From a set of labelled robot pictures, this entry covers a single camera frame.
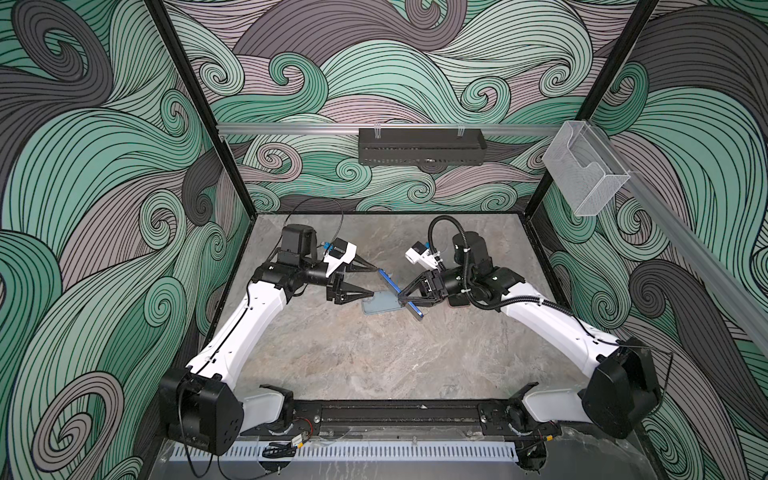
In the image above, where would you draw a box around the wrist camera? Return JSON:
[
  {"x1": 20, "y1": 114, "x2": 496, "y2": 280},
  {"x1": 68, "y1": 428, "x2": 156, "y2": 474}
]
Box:
[
  {"x1": 405, "y1": 241, "x2": 440, "y2": 270},
  {"x1": 323, "y1": 238, "x2": 357, "y2": 278}
]

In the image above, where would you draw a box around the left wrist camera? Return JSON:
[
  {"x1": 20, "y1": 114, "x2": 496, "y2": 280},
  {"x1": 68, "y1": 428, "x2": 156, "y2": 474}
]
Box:
[{"x1": 323, "y1": 238, "x2": 357, "y2": 278}]

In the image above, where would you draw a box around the right black corner post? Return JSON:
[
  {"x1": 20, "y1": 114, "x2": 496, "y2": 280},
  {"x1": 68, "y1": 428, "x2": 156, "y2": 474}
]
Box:
[{"x1": 523, "y1": 0, "x2": 658, "y2": 223}]

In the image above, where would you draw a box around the black wall tray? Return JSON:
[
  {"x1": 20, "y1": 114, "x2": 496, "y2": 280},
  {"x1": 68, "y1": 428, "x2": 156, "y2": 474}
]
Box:
[{"x1": 358, "y1": 127, "x2": 488, "y2": 168}]

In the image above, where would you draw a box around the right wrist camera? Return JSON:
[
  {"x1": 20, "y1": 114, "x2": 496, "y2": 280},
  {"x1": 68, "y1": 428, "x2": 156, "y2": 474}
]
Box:
[{"x1": 405, "y1": 241, "x2": 440, "y2": 270}]

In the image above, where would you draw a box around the white slotted cable duct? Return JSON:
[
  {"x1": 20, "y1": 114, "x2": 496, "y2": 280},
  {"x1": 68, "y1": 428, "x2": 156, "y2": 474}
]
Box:
[{"x1": 167, "y1": 440, "x2": 518, "y2": 463}]

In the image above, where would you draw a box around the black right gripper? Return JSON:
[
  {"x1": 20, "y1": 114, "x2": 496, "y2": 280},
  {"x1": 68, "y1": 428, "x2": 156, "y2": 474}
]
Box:
[{"x1": 399, "y1": 267, "x2": 479, "y2": 306}]

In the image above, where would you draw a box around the dark blue phone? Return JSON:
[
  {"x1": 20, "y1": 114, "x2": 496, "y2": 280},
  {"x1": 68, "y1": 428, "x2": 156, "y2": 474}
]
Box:
[{"x1": 377, "y1": 268, "x2": 425, "y2": 319}]

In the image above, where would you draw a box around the light blue phone case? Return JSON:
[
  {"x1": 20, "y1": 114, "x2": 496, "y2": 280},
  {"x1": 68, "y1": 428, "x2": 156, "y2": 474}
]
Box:
[{"x1": 361, "y1": 291, "x2": 402, "y2": 315}]

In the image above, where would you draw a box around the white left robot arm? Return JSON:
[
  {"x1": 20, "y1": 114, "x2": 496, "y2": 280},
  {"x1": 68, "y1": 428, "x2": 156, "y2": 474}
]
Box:
[{"x1": 158, "y1": 224, "x2": 378, "y2": 456}]

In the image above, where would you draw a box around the black corner frame post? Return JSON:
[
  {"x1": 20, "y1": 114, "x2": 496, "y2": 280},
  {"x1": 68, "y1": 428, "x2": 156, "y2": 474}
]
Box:
[{"x1": 145, "y1": 0, "x2": 258, "y2": 222}]

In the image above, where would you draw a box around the clear plastic wall bin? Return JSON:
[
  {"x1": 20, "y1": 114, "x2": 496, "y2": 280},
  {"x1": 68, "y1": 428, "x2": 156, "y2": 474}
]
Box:
[{"x1": 543, "y1": 120, "x2": 630, "y2": 217}]

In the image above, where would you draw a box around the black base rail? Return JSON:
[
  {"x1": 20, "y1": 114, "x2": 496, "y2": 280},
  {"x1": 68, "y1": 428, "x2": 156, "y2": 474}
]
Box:
[{"x1": 248, "y1": 398, "x2": 537, "y2": 437}]

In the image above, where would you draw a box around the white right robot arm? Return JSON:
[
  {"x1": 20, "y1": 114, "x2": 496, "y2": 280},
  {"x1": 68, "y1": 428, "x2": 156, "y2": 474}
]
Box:
[{"x1": 398, "y1": 215, "x2": 663, "y2": 439}]

